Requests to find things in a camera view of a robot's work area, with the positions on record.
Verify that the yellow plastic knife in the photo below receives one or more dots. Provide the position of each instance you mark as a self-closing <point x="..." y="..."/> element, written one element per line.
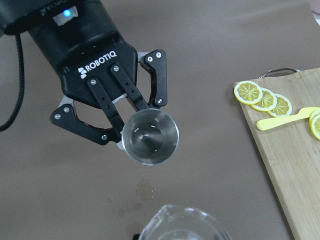
<point x="270" y="123"/>

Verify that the lemon slice row lower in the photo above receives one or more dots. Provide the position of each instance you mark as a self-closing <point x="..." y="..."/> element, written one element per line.
<point x="248" y="92"/>

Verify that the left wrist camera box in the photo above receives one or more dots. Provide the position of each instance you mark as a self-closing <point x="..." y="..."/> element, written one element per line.
<point x="19" y="16"/>

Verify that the wooden cutting board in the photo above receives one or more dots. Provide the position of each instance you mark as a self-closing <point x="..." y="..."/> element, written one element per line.
<point x="291" y="153"/>

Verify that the lemon slice row middle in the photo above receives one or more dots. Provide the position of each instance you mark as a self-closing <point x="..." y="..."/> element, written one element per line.
<point x="267" y="102"/>

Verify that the steel jigger measuring cup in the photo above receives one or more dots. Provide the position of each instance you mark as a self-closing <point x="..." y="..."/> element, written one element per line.
<point x="150" y="136"/>

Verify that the lemon slice row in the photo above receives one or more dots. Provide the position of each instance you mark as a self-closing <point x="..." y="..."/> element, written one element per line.
<point x="267" y="102"/>
<point x="282" y="108"/>
<point x="248" y="92"/>

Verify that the lemon slice on knife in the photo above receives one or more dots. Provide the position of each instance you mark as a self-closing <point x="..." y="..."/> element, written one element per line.
<point x="314" y="123"/>

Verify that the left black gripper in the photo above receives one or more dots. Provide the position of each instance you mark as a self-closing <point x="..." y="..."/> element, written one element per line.
<point x="90" y="46"/>

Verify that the clear glass cup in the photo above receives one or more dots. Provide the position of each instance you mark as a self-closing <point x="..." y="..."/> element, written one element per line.
<point x="175" y="222"/>

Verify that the lemon slice row upper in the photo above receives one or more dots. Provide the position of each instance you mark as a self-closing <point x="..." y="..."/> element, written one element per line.
<point x="282" y="108"/>

